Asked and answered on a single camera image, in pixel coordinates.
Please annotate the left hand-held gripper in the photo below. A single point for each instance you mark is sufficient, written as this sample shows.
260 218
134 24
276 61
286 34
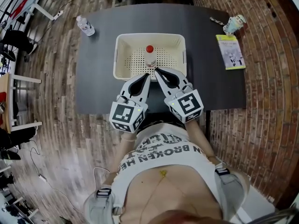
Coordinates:
122 114

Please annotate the clear plastic water bottle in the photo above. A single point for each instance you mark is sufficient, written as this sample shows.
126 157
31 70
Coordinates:
86 26

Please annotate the cartoon figurine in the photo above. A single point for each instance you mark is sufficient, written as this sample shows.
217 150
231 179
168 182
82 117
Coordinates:
233 24

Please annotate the head camera mount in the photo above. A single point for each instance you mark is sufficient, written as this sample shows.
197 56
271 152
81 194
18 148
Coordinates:
280 217

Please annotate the person's left forearm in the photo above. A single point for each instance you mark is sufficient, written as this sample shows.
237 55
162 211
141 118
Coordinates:
121 157

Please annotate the person's chest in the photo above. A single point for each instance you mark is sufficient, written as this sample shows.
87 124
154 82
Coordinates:
175 195

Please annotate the white power strip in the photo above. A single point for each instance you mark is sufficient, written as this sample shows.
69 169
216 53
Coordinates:
58 15

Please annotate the yellow-green book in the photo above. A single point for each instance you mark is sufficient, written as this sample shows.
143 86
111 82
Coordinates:
231 52

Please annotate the dark grey table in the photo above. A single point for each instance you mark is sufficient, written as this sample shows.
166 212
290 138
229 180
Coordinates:
98 78

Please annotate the wooden table with white legs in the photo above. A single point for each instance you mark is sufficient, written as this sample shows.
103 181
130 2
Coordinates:
7 115

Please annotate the white power adapter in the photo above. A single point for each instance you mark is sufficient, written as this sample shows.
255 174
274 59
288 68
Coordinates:
42 178

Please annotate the white desk with red graphic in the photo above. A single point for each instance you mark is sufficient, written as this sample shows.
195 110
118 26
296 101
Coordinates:
23 6

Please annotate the cream perforated plastic basket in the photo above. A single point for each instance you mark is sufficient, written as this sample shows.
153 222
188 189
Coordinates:
126 55

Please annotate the white printed t-shirt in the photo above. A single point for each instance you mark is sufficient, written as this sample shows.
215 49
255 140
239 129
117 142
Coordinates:
163 162

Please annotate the person's right forearm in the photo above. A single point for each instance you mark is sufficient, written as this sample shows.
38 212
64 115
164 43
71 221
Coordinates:
201 143

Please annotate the red-capped white bottle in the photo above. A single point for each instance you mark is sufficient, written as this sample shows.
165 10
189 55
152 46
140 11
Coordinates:
150 55

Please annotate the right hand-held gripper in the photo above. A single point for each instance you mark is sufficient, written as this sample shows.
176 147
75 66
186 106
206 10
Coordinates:
189 105

